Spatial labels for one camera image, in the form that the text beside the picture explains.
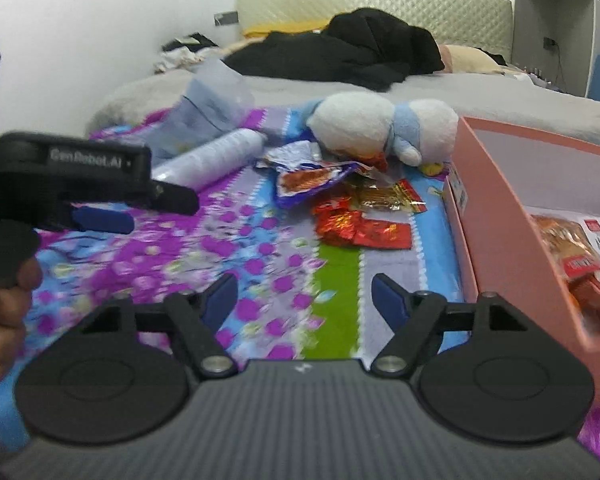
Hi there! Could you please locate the red foil snack packet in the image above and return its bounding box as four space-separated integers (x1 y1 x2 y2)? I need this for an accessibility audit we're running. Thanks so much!
312 200 413 250

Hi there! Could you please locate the blue-purple snack bag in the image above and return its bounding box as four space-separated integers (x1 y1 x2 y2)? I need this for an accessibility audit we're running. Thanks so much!
256 140 370 209

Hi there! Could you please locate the white-red snack bag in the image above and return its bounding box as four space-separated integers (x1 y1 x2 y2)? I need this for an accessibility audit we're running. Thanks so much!
531 209 600 334

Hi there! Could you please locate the red-gold candy wrapper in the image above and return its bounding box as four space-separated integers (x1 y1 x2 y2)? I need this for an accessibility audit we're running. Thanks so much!
348 155 427 214

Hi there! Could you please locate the person's left hand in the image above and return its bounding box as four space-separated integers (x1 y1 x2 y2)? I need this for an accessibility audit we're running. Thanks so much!
0 257 43 381

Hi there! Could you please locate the white cylindrical bottle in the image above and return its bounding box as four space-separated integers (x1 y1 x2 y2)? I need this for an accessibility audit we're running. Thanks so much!
151 129 266 192

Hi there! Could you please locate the pink cardboard box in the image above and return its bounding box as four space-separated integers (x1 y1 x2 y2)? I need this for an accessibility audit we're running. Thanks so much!
445 117 600 403

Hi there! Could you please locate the white and blue plush toy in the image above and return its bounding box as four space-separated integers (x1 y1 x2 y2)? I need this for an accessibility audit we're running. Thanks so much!
300 91 460 167

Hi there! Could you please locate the clear blue-grey plastic bag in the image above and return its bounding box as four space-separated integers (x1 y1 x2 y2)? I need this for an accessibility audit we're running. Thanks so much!
145 58 254 165

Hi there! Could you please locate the grey bed cover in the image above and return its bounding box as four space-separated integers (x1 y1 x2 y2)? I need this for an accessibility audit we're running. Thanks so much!
84 66 600 154

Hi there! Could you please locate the beige pillow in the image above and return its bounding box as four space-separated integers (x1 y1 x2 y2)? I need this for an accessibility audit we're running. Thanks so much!
438 44 503 74

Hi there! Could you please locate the yellow cloth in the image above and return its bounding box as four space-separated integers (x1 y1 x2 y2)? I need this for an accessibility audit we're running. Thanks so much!
242 18 330 39

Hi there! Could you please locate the black clothing pile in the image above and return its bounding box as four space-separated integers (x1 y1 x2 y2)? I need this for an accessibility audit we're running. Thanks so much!
224 8 444 92

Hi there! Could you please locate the cream quilted headboard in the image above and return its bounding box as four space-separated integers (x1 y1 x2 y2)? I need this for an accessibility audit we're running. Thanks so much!
235 0 514 59

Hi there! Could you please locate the grey white wardrobe cabinet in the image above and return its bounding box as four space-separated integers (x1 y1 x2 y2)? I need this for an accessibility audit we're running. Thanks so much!
512 0 600 98

